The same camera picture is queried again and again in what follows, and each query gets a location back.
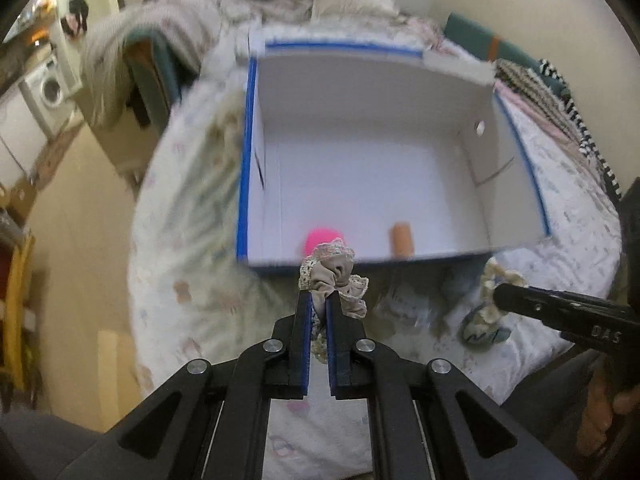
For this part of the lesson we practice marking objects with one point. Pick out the pale wooden board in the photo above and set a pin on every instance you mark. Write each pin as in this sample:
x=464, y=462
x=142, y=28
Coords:
x=116, y=380

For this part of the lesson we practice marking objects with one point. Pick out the yellow chair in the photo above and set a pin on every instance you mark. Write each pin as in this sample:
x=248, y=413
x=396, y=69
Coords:
x=17, y=310

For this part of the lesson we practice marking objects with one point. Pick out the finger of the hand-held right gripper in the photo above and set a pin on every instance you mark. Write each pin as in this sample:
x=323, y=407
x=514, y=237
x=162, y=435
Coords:
x=550, y=307

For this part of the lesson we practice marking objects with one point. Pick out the black white striped cloth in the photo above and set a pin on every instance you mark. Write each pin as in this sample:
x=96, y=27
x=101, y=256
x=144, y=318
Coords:
x=570, y=110

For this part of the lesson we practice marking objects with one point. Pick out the wooden bedside cabinet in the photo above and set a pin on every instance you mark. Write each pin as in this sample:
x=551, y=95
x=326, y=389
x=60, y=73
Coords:
x=150, y=105

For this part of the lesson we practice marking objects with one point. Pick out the green cushion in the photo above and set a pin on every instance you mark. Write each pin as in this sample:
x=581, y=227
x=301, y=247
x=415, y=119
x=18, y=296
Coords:
x=470, y=35

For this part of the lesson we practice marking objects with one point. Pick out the hanging plush toy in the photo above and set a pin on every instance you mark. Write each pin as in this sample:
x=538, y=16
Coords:
x=75, y=17

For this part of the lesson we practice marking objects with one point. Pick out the beige lace scrunchie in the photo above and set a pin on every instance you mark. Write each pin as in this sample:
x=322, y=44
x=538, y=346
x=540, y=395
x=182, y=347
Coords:
x=332, y=272

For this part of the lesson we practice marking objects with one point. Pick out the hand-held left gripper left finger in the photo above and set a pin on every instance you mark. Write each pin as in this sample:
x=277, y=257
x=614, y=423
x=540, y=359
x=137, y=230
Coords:
x=303, y=345

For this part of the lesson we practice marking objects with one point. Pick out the white cardboard box blue edges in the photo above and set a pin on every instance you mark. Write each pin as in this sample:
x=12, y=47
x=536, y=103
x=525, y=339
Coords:
x=360, y=170

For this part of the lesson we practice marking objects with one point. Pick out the floral lace scrunchie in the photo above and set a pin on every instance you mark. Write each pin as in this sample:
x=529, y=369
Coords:
x=482, y=317

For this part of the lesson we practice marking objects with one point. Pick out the person's right hand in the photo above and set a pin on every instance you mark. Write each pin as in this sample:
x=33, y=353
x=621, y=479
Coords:
x=597, y=420

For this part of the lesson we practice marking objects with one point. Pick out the pink fluffy ball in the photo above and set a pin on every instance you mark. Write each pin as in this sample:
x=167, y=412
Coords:
x=320, y=240

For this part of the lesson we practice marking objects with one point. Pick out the orange foam roll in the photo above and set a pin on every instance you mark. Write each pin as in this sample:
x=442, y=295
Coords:
x=401, y=240

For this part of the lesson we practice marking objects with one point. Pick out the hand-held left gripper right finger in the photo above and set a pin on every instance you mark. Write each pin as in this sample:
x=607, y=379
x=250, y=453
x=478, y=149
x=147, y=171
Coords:
x=334, y=345

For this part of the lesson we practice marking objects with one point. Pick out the person's leg in dark trousers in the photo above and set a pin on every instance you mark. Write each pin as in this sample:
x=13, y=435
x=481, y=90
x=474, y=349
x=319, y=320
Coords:
x=545, y=410
x=45, y=445

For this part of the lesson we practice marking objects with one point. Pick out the bed with floral sheet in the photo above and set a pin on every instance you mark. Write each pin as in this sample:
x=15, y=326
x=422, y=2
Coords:
x=190, y=260

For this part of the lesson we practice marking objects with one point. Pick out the washing machine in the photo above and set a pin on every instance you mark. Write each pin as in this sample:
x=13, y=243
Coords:
x=47, y=90

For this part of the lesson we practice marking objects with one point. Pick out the grey fuzzy blanket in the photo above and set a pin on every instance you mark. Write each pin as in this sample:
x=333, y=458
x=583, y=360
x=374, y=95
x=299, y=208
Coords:
x=165, y=15

